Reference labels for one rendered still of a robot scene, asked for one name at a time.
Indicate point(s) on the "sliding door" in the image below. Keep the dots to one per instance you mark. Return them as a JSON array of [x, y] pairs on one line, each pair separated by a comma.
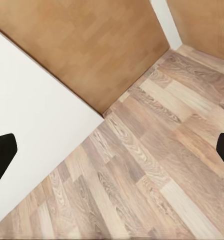
[[96, 48], [200, 24]]

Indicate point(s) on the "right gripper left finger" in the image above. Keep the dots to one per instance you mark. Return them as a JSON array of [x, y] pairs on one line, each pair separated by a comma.
[[8, 149]]

